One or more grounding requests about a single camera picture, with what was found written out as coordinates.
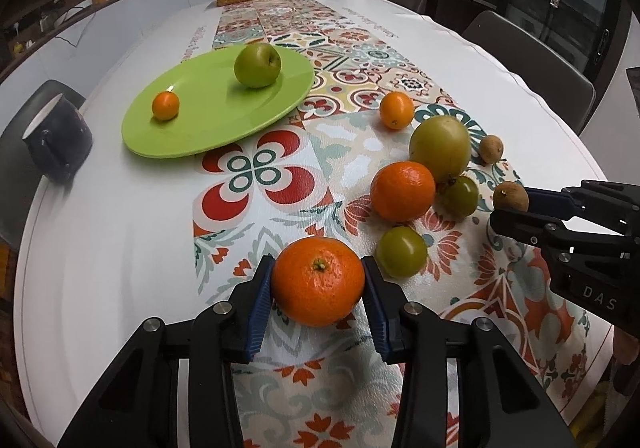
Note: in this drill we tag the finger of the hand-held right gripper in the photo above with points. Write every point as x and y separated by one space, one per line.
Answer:
547 202
515 225

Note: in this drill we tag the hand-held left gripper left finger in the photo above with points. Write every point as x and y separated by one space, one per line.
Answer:
260 310

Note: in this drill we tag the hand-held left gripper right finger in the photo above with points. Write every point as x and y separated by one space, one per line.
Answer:
376 310

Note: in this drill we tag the small green plum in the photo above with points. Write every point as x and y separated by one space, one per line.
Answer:
460 197
401 252

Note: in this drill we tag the large orange mandarin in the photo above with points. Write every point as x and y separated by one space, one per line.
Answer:
402 190
317 283

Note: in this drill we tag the large yellow-green apple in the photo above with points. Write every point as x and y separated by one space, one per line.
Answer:
440 148

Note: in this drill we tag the small orange mandarin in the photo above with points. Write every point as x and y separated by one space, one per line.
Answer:
396 111
165 106

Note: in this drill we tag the green plate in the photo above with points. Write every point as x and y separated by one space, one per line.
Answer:
210 123

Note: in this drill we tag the person's right forearm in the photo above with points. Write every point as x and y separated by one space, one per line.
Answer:
627 358

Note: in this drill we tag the patterned white tablecloth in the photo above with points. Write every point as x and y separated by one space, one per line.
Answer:
150 228

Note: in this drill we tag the green apple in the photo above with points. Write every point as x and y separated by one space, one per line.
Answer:
257 65

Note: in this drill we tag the dark blue mug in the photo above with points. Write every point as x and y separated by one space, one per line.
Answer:
60 143

